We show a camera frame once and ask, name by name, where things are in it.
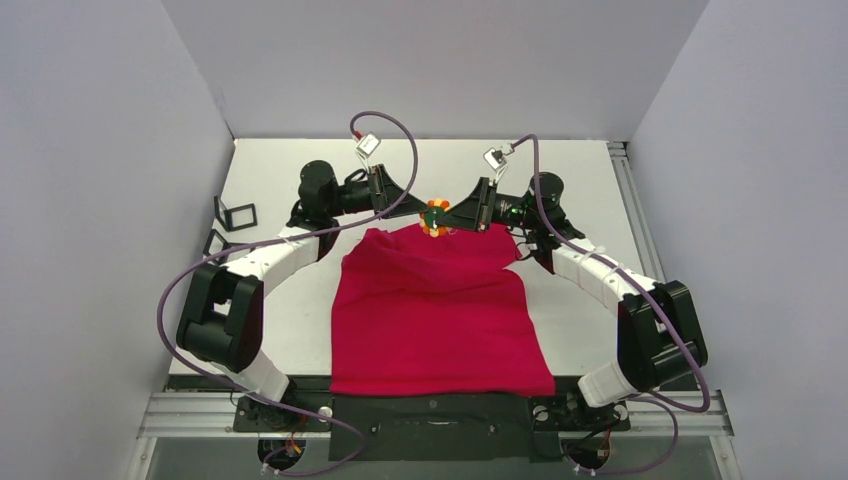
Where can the orange yellow pompom brooch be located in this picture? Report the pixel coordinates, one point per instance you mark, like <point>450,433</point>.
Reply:
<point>430,218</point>

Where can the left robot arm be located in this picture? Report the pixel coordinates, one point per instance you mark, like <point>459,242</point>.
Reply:
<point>222,322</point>

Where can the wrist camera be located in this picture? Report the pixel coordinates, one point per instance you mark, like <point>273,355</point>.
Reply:
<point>367,144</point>
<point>495,158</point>

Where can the aluminium side rail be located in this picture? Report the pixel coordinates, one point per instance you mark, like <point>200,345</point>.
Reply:
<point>645,245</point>

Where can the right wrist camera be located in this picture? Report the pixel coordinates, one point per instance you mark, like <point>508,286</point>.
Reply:
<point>495,158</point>

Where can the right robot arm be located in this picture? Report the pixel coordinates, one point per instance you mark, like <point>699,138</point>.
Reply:
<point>658,336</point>

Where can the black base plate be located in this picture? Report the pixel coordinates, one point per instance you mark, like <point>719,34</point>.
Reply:
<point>442,427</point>

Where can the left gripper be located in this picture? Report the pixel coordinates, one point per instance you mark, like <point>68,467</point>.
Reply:
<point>380,183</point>

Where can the red t-shirt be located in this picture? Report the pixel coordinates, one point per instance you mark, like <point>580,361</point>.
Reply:
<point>417,315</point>

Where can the black frame stand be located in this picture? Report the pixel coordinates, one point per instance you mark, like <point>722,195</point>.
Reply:
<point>237,218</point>
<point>216,242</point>

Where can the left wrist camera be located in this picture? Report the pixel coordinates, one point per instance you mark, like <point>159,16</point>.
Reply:
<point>367,144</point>

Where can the aluminium front rail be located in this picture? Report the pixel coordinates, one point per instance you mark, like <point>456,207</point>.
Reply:
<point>212,415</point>

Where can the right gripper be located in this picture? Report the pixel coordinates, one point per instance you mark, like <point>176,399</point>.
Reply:
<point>487,206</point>

